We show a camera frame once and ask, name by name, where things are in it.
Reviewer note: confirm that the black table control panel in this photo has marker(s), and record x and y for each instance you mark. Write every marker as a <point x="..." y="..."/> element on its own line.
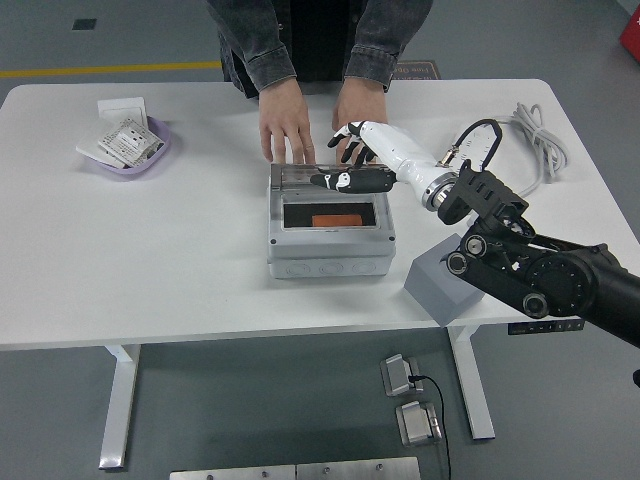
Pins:
<point x="545" y="328"/>

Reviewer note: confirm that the purple plastic tray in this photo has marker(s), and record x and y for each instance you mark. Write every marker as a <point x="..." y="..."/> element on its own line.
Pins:
<point x="159" y="159"/>

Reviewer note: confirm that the person's right forearm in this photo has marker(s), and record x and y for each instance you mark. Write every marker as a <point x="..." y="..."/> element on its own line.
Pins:
<point x="260" y="45"/>

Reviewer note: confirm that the brown floor sign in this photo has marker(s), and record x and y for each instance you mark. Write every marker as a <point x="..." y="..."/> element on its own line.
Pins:
<point x="420" y="70"/>

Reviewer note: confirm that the printed white socket panel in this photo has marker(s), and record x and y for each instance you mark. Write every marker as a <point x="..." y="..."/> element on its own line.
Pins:
<point x="127" y="140"/>

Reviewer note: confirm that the person's right hand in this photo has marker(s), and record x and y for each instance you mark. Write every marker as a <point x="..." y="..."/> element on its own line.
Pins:
<point x="282" y="117"/>

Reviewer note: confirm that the white flat packet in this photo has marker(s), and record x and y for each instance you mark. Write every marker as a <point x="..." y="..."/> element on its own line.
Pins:
<point x="87" y="145"/>

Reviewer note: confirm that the person's left hand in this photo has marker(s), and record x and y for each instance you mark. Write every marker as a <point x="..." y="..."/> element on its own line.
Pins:
<point x="360" y="107"/>

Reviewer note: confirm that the plain white switch panel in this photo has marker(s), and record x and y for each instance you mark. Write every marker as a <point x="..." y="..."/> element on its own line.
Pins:
<point x="120" y="107"/>

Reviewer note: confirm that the metal base plate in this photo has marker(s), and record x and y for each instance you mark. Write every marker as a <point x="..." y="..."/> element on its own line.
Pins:
<point x="357" y="470"/>
<point x="232" y="473"/>

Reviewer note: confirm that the grey cube with round hole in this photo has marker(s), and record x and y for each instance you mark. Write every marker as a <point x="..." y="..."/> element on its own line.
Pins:
<point x="435" y="290"/>

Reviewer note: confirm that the person's left forearm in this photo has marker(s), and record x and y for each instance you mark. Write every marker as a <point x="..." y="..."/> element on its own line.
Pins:
<point x="380" y="40"/>

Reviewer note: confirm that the silver foot pedal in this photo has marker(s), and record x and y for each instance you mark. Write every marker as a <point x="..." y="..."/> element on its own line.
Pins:
<point x="397" y="375"/>
<point x="417" y="425"/>

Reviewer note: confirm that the white power strip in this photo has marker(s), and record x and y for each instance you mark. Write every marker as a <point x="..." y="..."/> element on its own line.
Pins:
<point x="477" y="145"/>

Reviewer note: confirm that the person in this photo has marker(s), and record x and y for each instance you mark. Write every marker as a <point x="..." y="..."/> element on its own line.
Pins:
<point x="320" y="40"/>

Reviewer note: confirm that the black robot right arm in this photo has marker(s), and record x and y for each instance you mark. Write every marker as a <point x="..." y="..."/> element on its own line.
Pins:
<point x="550" y="280"/>

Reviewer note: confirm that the white table leg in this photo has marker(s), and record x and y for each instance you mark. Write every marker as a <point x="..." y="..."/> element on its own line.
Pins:
<point x="120" y="400"/>
<point x="472" y="390"/>

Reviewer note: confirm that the red object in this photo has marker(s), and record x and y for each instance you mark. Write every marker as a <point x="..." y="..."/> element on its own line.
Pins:
<point x="631" y="30"/>

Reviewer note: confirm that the yellow floor tape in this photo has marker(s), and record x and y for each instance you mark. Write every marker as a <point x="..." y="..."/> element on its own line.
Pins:
<point x="125" y="68"/>

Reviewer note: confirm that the black floor plate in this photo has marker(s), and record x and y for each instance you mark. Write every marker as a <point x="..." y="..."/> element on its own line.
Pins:
<point x="84" y="24"/>

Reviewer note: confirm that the grey junction box clear lid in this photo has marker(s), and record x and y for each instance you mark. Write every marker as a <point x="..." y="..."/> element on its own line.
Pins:
<point x="330" y="250"/>

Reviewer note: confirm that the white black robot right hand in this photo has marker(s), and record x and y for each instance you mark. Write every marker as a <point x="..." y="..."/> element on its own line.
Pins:
<point x="400" y="150"/>

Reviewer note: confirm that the orange cylinder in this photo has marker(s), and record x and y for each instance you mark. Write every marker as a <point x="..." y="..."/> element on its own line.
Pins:
<point x="337" y="221"/>

